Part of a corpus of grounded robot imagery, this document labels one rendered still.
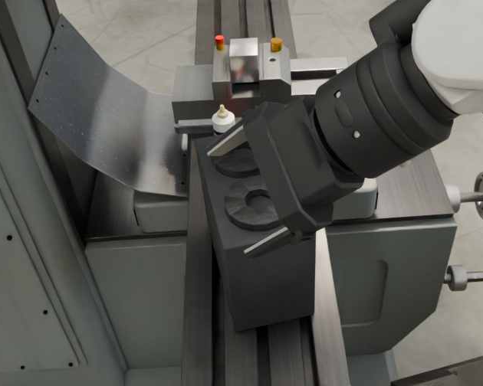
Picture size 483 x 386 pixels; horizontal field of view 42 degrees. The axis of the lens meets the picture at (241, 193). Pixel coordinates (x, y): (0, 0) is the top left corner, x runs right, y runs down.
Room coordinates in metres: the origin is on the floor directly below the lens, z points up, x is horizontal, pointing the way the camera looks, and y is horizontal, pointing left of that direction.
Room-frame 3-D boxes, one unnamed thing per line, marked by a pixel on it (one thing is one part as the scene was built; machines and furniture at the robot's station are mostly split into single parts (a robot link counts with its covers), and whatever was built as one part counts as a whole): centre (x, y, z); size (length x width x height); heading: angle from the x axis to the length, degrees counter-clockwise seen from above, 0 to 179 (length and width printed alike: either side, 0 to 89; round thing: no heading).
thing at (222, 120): (0.89, 0.02, 0.97); 0.04 x 0.04 x 0.11
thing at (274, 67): (1.02, -0.09, 1.01); 0.12 x 0.06 x 0.04; 175
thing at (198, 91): (1.02, -0.06, 0.97); 0.35 x 0.15 x 0.11; 85
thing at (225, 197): (0.61, -0.01, 1.02); 0.22 x 0.12 x 0.20; 8
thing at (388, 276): (1.01, -0.06, 0.42); 0.80 x 0.30 x 0.60; 88
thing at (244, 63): (1.02, -0.03, 1.03); 0.06 x 0.05 x 0.06; 175
